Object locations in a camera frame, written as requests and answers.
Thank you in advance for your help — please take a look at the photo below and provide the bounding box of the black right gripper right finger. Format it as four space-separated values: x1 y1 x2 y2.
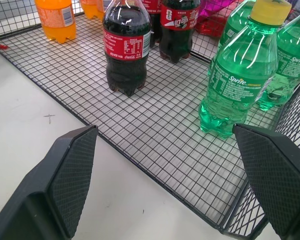
232 123 300 240

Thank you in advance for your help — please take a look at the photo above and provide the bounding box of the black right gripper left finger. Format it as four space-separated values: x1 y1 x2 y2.
0 124 99 240

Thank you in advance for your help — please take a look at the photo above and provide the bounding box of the green Sprite bottle yellow cap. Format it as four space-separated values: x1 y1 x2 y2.
198 0 292 140

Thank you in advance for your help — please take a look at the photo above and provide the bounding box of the cola bottle with red label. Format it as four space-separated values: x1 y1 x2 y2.
158 0 202 64
102 0 152 98
142 0 163 49

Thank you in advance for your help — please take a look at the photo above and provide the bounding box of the red snack bag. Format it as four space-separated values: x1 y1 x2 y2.
194 15 227 39

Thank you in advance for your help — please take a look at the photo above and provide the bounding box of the orange soda bottle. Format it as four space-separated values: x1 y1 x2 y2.
34 0 77 45
79 0 108 22

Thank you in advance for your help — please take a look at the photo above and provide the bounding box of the magenta snack bag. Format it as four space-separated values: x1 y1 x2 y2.
198 0 231 24

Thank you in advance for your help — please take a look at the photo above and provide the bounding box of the black wire mesh basket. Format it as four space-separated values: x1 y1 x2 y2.
0 0 300 238

